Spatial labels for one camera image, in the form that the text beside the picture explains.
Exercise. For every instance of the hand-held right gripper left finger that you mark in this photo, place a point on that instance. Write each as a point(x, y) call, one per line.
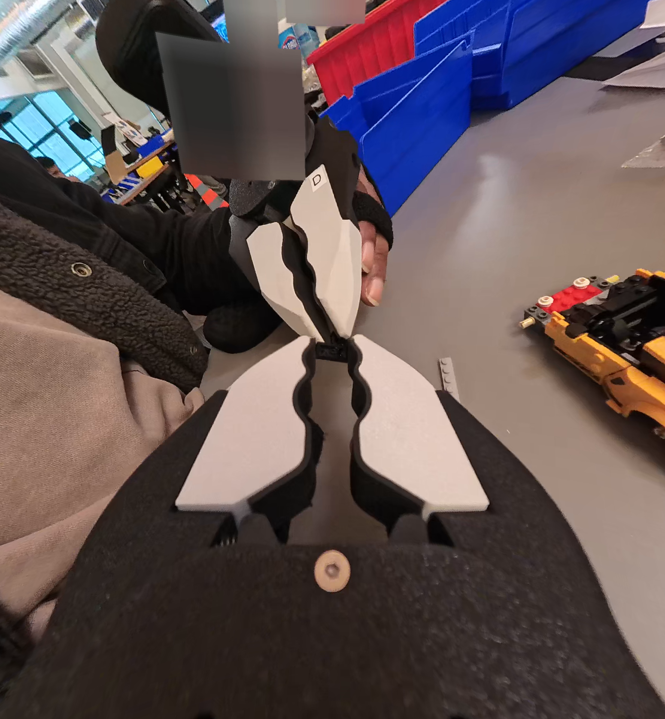
point(254, 438)

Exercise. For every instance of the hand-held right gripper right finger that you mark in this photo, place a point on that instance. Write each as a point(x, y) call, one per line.
point(417, 444)

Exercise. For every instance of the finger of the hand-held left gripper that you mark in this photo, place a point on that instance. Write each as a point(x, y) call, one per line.
point(273, 269)
point(335, 253)

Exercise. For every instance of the long grey lego plate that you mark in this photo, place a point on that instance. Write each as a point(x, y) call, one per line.
point(449, 379)

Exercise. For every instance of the small black lego piece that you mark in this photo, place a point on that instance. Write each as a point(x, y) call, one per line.
point(329, 351)

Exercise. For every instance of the blue bin with lego pieces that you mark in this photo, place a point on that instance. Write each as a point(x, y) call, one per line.
point(417, 129)

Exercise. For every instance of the yellow lego car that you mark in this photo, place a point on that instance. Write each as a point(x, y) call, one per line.
point(585, 354)

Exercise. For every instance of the person's left hand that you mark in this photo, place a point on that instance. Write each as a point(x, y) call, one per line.
point(374, 269)

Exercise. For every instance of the orange white striped object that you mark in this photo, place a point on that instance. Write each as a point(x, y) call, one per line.
point(209, 194)

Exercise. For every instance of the cluttered wooden desk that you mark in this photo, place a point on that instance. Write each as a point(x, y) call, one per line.
point(141, 168)

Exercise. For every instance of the blue white wipes canister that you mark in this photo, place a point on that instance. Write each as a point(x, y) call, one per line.
point(299, 42)

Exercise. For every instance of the red storage bin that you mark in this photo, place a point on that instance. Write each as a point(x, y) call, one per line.
point(366, 50)

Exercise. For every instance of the black chair headrest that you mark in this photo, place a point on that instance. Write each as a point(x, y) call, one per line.
point(130, 50)

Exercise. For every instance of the taupe sweatshirt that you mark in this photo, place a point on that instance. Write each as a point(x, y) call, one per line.
point(46, 421)

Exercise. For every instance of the empty blue storage bin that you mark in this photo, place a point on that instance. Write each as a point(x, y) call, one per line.
point(563, 50)

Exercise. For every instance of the clear bag of black parts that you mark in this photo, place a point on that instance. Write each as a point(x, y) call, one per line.
point(664, 147)

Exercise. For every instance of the silver ventilation duct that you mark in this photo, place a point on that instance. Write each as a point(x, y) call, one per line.
point(7, 33)

